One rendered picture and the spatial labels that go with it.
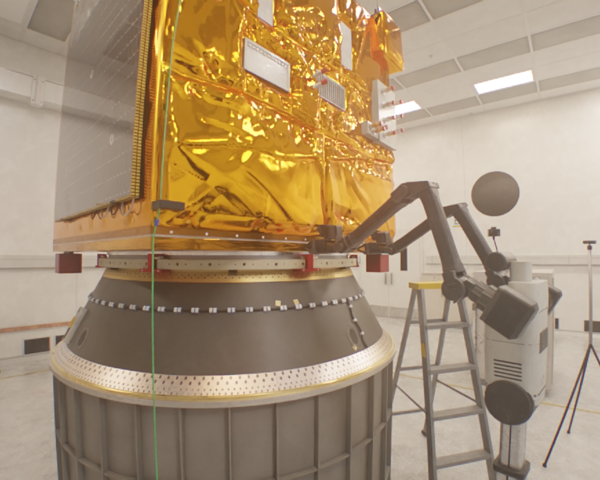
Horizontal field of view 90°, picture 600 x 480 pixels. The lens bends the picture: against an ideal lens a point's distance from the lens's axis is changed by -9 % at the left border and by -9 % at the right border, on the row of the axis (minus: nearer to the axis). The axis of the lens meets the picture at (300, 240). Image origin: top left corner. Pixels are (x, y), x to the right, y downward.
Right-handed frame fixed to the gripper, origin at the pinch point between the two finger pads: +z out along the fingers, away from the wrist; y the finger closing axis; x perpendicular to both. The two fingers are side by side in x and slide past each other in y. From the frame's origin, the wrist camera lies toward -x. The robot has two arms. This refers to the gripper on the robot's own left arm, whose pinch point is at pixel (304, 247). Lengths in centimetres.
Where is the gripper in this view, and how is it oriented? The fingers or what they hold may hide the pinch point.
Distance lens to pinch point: 162.7
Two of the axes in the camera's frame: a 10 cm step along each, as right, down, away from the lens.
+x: 0.0, 10.0, -0.5
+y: -6.6, -0.4, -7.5
